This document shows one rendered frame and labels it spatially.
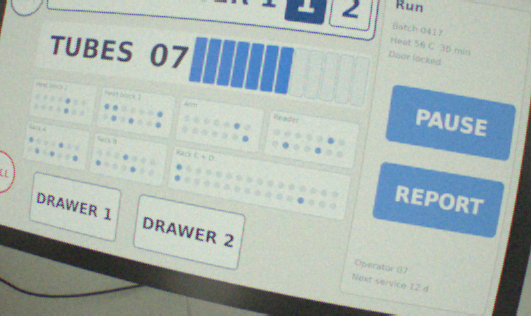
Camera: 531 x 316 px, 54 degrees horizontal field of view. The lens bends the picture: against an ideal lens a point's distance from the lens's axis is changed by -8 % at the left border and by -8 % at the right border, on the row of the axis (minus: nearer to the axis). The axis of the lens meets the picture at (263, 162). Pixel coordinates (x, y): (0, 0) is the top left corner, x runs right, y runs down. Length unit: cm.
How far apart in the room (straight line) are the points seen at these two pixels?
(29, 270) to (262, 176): 147
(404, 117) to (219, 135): 15
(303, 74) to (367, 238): 14
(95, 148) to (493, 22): 35
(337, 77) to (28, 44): 29
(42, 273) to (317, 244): 146
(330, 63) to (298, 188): 10
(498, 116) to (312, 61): 15
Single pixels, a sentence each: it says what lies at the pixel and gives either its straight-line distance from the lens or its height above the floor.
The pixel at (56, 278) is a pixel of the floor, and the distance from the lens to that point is 180.
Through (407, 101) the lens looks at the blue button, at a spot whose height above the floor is 110.
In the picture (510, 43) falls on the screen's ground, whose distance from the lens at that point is 45.
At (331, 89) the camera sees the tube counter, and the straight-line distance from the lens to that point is 44.
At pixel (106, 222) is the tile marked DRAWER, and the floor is 100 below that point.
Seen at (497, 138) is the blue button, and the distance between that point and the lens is 44.
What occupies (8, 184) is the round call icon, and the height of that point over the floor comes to 101.
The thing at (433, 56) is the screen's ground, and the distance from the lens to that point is 44.
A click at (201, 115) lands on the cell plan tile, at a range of 46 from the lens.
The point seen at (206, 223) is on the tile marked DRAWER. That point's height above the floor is 101.
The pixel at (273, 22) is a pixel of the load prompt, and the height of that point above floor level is 114.
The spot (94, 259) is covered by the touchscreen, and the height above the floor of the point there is 97.
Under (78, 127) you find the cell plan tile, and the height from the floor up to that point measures 106.
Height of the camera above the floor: 134
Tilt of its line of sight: 41 degrees down
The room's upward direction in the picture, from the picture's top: 1 degrees counter-clockwise
